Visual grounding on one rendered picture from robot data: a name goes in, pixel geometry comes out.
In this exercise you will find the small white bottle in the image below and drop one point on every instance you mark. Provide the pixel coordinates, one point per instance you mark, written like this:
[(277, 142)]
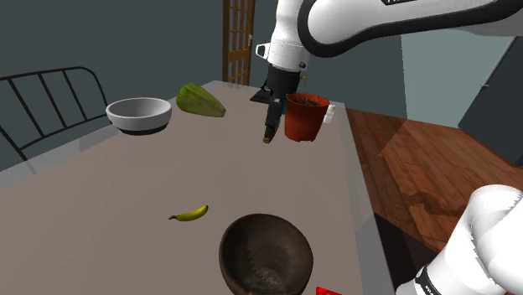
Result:
[(329, 115)]

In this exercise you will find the dark brown bowl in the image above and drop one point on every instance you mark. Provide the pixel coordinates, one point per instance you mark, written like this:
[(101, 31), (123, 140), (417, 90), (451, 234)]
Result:
[(265, 255)]

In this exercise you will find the black metal frame chair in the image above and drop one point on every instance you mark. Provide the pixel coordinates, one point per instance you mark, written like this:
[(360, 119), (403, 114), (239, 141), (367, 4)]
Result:
[(45, 102)]

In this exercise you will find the wooden lattice door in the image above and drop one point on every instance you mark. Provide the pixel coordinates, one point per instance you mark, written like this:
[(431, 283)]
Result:
[(238, 41)]

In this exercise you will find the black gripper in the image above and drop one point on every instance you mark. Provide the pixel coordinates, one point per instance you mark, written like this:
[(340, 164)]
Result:
[(282, 81)]

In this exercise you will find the terracotta flower pot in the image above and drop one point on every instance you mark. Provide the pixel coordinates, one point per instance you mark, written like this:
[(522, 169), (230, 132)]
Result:
[(304, 118)]

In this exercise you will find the green leafy vegetable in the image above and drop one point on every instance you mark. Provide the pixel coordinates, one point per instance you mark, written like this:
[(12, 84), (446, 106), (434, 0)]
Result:
[(198, 102)]

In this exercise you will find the red flat object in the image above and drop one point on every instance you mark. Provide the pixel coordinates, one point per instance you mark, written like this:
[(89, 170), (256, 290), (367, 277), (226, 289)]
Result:
[(327, 291)]

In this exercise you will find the white bowl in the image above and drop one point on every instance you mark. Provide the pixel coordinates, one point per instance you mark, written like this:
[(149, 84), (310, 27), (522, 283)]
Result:
[(139, 112)]

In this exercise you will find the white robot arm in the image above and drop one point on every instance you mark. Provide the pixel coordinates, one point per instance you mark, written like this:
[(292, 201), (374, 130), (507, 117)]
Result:
[(367, 20)]

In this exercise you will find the yellow banana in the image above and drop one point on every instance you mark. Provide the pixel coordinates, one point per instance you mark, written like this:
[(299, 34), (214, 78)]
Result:
[(190, 214)]

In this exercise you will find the black flat object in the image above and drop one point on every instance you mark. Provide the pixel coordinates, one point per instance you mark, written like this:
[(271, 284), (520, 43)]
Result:
[(260, 97)]

